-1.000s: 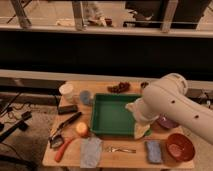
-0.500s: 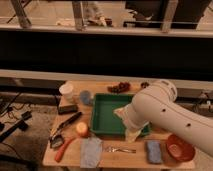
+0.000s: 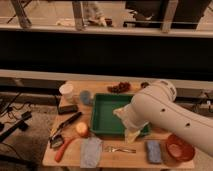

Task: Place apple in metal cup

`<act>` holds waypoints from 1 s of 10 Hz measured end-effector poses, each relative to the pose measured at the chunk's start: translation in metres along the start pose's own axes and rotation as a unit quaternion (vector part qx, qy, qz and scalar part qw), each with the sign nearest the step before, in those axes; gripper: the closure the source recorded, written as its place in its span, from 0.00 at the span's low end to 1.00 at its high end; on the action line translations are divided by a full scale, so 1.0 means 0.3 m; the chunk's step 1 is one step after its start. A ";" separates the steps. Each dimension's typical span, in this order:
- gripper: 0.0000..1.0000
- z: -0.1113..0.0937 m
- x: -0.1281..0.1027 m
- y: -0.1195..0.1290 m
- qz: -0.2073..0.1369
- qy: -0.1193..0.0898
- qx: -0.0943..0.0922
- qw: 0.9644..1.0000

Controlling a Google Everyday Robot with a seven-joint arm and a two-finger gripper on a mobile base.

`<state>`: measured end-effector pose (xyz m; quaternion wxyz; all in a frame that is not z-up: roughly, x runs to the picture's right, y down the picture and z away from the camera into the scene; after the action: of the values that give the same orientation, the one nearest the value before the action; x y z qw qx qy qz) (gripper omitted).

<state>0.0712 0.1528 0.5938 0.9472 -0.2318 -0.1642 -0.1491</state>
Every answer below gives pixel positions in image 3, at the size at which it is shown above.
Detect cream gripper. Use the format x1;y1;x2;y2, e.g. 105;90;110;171
113;104;148;143

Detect red yellow apple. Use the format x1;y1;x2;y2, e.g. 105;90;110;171
76;122;89;137

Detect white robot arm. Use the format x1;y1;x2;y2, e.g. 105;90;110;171
113;80;213;157

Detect blue grey metal cup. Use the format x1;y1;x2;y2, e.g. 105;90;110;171
80;90;93;105

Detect white paper cup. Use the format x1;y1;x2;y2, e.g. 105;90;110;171
59;83;74;103

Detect blue sponge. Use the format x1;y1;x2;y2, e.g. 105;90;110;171
146;140;163;164

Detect green plastic tray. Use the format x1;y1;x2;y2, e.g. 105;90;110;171
89;92;152;137

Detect silver fork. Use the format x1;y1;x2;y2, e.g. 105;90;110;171
105;146;136;153

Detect dark grape bunch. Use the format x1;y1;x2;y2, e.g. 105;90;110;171
107;82;131;93

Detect small metal bowl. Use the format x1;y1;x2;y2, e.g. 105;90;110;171
140;82;150;89

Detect red bowl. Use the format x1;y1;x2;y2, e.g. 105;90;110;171
165;134;195;162

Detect grey cloth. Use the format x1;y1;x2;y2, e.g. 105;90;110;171
80;137;103;168

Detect dark rectangular block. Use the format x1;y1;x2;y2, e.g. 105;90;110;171
58;105;78;115

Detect orange carrot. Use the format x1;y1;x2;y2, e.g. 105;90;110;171
54;137;76;162

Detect black metal scoop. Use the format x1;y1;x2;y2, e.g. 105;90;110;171
50;135;64;149

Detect black stand on floor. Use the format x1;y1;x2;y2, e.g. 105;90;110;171
0;111;32;143

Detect black handled knife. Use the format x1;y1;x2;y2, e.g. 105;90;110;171
52;112;82;137

